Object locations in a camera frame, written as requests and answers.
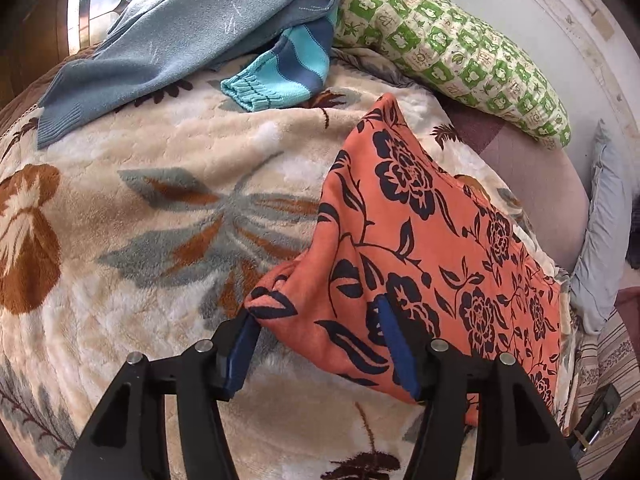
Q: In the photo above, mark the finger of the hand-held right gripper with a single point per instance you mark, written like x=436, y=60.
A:
x=600, y=412

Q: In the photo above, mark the cream floral fleece blanket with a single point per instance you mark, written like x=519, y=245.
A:
x=150, y=260

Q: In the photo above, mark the mauve pink cushion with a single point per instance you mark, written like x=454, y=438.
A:
x=540, y=180

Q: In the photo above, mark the beige wall switch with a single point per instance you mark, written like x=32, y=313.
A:
x=602, y=25
x=586, y=2

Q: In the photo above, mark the orange floral blouse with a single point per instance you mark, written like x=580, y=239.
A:
x=425, y=220

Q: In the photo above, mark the brown wooden door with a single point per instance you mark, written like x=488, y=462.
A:
x=35, y=35

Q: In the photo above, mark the blue-grey knit sweater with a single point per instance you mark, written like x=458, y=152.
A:
x=190, y=25

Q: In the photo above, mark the blue-grey pillow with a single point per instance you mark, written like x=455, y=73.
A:
x=602, y=240

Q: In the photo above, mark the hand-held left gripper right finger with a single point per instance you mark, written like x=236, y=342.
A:
x=395, y=355

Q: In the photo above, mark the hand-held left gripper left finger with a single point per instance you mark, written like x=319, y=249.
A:
x=240, y=360

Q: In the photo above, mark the green checked pillow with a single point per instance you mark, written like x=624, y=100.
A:
x=450, y=45

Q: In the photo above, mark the teal striped knit garment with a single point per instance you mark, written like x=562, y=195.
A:
x=285, y=70

